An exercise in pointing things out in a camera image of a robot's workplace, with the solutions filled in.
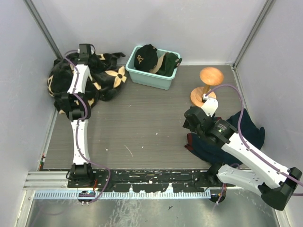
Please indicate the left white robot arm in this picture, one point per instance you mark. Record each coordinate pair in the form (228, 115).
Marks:
(78, 111)

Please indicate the left aluminium corner post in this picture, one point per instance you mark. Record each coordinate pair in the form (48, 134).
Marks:
(43, 28)

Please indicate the teal plastic bin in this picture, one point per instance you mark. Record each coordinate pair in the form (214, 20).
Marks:
(146, 78)

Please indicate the white slotted cable duct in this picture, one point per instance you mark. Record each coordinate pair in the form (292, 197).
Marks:
(89, 195)

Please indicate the navy blue sweater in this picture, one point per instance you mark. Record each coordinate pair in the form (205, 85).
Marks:
(212, 154)

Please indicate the black floral fleece blanket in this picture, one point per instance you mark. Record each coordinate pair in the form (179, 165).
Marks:
(104, 82)

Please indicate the green baseball cap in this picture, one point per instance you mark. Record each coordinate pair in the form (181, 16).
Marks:
(169, 63)

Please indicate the aluminium corner post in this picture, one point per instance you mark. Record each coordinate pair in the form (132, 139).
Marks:
(43, 28)
(254, 30)

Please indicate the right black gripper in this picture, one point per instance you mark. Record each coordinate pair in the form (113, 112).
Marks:
(187, 125)

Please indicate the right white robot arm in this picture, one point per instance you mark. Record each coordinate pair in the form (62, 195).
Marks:
(231, 141)

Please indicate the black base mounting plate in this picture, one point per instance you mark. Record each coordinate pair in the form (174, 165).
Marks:
(146, 180)

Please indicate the black baseball cap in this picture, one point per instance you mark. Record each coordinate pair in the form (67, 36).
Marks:
(146, 58)

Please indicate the wooden hat stand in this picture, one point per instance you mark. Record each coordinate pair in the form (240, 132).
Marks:
(211, 77)

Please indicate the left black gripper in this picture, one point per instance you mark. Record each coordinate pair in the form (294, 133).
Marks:
(93, 56)

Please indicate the tan baseball cap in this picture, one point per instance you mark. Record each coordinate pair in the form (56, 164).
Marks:
(158, 65)

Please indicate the aluminium front rail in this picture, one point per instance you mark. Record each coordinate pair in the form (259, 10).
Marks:
(51, 179)

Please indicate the right aluminium corner post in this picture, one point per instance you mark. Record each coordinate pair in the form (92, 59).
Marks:
(254, 30)

